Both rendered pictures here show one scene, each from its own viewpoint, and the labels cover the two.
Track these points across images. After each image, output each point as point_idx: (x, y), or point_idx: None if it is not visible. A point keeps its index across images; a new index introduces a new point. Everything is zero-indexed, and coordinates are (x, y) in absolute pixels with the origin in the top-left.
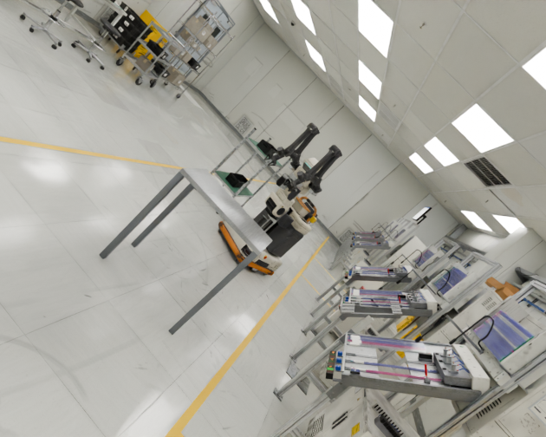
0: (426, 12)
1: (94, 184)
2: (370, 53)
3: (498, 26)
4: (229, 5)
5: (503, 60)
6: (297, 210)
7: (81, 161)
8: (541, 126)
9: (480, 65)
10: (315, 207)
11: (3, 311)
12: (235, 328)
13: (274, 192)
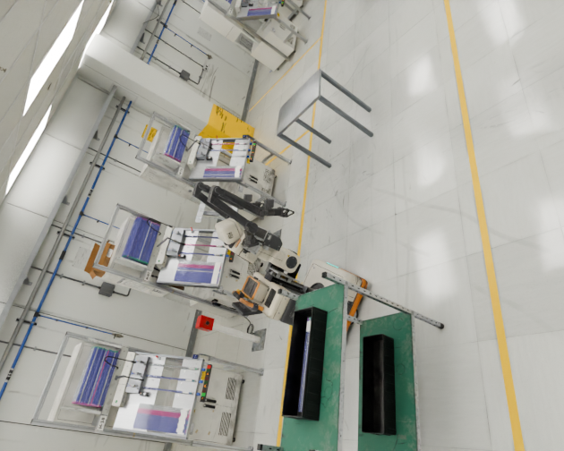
0: (12, 40)
1: (423, 114)
2: None
3: (45, 38)
4: None
5: (22, 81)
6: (258, 280)
7: (448, 104)
8: None
9: (1, 107)
10: (234, 291)
11: (361, 70)
12: (311, 199)
13: (286, 251)
